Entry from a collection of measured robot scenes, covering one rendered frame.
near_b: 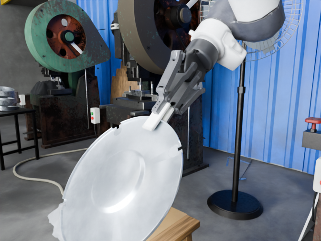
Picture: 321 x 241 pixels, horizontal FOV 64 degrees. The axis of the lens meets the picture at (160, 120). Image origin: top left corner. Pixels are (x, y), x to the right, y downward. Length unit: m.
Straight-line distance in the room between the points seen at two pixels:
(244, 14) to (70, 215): 0.54
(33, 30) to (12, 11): 3.76
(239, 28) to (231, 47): 0.05
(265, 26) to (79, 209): 0.53
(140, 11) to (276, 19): 1.22
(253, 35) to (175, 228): 0.80
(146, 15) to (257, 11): 1.24
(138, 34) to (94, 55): 1.88
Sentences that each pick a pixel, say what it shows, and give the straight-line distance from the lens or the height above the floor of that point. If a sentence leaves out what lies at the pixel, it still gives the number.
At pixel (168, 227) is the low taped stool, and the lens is 1.14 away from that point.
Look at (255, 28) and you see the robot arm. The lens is 0.61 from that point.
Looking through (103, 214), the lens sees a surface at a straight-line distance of 0.50.
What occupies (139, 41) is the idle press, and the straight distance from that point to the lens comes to 1.72.
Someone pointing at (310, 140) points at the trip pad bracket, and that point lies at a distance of 1.26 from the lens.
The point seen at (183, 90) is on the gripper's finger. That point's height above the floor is 0.92.
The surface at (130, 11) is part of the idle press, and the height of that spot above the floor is 1.31.
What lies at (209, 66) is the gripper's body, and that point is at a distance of 0.60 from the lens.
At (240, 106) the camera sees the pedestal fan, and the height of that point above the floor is 0.72.
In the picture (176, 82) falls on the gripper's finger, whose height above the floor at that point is 0.94.
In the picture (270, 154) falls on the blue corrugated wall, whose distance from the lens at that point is 2.88.
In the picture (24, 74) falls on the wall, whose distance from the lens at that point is 6.88.
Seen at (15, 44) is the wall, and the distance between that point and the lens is 6.86.
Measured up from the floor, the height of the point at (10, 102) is 0.64.
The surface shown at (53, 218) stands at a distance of 1.73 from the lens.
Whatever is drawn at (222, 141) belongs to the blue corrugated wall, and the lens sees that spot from 3.13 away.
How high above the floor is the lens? 0.97
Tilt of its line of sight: 11 degrees down
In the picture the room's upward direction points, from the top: straight up
